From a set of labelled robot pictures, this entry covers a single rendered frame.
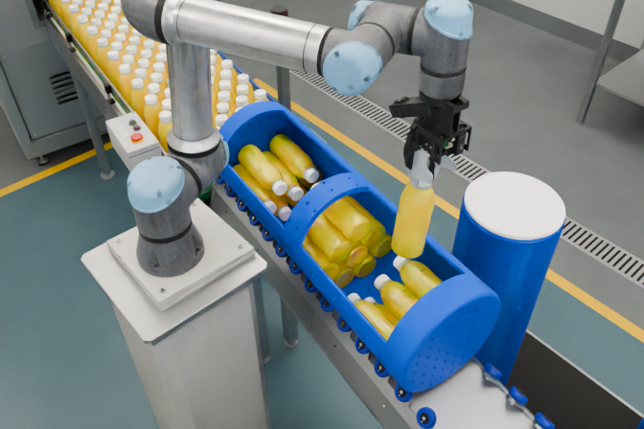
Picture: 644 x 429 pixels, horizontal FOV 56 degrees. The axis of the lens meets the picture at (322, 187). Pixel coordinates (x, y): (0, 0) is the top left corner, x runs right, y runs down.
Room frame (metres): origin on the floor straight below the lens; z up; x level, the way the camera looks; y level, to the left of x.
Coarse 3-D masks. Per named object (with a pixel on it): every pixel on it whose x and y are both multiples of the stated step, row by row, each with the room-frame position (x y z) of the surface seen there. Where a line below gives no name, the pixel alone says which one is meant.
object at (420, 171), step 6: (420, 150) 0.86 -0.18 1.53; (414, 156) 0.86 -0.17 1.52; (420, 156) 0.86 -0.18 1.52; (426, 156) 0.85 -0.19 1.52; (414, 162) 0.86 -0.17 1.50; (420, 162) 0.86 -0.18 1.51; (414, 168) 0.86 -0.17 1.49; (420, 168) 0.85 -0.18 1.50; (426, 168) 0.84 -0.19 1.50; (408, 174) 0.87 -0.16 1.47; (414, 174) 0.86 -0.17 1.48; (420, 174) 0.85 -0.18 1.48; (426, 174) 0.84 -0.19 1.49; (414, 180) 0.86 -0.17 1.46; (420, 180) 0.85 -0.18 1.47; (426, 180) 0.83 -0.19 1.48; (414, 186) 0.87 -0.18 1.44
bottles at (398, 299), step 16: (272, 160) 1.38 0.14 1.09; (288, 176) 1.31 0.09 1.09; (320, 176) 1.34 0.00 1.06; (256, 192) 1.25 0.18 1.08; (272, 192) 1.30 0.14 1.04; (288, 192) 1.27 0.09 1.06; (304, 192) 1.32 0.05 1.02; (272, 208) 1.22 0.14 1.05; (288, 208) 1.26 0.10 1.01; (304, 240) 1.06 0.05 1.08; (384, 240) 1.08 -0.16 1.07; (320, 256) 1.01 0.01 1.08; (352, 256) 1.02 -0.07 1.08; (368, 256) 1.06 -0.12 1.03; (336, 272) 0.99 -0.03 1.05; (352, 272) 1.02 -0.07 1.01; (368, 272) 1.05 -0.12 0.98; (384, 288) 0.91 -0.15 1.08; (400, 288) 0.90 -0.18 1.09; (368, 304) 0.87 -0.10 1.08; (384, 304) 0.88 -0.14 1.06; (400, 304) 0.86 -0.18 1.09; (368, 320) 0.82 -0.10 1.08; (384, 320) 0.82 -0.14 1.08; (384, 336) 0.78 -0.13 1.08
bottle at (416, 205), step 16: (416, 192) 0.87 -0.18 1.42; (432, 192) 0.88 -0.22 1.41; (400, 208) 0.87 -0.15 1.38; (416, 208) 0.85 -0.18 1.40; (432, 208) 0.86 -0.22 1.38; (400, 224) 0.86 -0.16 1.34; (416, 224) 0.85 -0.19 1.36; (400, 240) 0.85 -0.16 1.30; (416, 240) 0.84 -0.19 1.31; (400, 256) 0.85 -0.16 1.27; (416, 256) 0.84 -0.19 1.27
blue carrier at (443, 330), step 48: (240, 144) 1.44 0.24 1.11; (240, 192) 1.25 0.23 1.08; (336, 192) 1.08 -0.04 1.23; (288, 240) 1.04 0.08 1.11; (432, 240) 0.95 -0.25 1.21; (336, 288) 0.87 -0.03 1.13; (432, 288) 0.79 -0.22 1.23; (480, 288) 0.80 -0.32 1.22; (432, 336) 0.70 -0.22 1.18; (480, 336) 0.79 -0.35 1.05; (432, 384) 0.72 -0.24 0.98
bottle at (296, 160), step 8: (280, 136) 1.44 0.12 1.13; (272, 144) 1.43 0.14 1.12; (280, 144) 1.41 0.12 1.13; (288, 144) 1.41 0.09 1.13; (272, 152) 1.42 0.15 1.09; (280, 152) 1.39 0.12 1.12; (288, 152) 1.37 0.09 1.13; (296, 152) 1.36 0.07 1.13; (304, 152) 1.37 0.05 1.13; (280, 160) 1.38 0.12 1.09; (288, 160) 1.35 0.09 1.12; (296, 160) 1.34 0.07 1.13; (304, 160) 1.33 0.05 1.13; (288, 168) 1.34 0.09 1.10; (296, 168) 1.32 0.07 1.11; (304, 168) 1.31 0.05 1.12; (312, 168) 1.32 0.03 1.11; (304, 176) 1.30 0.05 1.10
